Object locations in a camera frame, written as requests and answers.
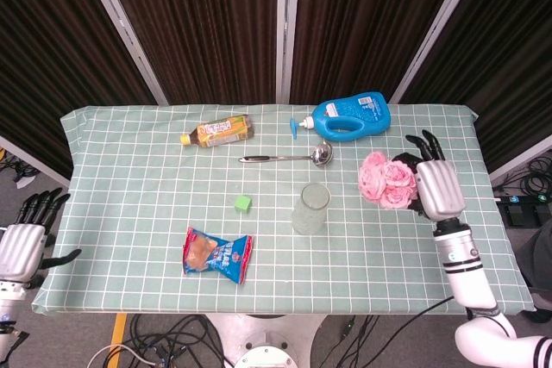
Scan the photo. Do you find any clear drinking glass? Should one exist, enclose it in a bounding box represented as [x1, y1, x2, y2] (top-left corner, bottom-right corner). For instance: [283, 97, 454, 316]
[291, 183, 332, 236]

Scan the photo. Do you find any blue red snack bag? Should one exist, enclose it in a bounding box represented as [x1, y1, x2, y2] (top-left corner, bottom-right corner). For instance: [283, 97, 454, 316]
[181, 226, 254, 285]

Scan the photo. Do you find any green checked tablecloth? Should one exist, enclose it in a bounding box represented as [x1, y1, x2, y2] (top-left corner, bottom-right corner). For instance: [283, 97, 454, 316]
[30, 103, 538, 315]

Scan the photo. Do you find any dark ribbed partition panel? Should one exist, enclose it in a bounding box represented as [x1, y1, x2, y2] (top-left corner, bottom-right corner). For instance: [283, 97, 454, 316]
[77, 0, 298, 106]
[387, 0, 552, 179]
[278, 0, 492, 104]
[0, 0, 169, 179]

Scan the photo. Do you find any white floor cable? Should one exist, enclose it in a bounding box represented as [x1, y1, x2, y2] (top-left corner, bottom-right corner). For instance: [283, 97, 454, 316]
[88, 343, 161, 368]

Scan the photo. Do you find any black floor cable bundle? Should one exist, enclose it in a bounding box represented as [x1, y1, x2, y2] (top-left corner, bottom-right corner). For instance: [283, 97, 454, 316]
[493, 152, 552, 196]
[88, 314, 228, 368]
[0, 147, 32, 184]

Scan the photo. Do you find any yellow label tea bottle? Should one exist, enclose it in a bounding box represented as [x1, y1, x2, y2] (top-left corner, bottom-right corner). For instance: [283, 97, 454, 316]
[179, 114, 254, 148]

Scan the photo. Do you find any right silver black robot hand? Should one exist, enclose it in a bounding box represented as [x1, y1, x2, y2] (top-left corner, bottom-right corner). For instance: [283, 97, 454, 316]
[390, 128, 467, 221]

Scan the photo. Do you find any yellow floor tape strip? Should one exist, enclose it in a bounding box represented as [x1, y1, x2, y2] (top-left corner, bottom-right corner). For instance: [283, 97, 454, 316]
[110, 314, 129, 352]

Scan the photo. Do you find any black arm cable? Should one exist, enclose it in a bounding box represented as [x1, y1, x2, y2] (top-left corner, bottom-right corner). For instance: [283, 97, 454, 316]
[379, 296, 457, 368]

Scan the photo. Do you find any steel ladle black handle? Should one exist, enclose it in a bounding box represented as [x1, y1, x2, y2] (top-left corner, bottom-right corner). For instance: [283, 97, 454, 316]
[238, 140, 333, 169]

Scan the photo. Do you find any pink rose bouquet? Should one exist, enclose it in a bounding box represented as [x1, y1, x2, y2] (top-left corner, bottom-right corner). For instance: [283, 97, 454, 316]
[357, 151, 426, 214]

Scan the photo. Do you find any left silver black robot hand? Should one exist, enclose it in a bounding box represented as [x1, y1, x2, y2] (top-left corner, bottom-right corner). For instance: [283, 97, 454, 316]
[0, 188, 83, 290]

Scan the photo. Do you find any blue pump detergent bottle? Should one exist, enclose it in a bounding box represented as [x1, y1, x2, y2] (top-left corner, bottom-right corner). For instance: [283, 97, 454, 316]
[289, 90, 392, 143]

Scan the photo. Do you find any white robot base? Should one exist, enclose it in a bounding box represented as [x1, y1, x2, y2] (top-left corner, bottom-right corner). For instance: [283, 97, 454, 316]
[206, 314, 329, 368]

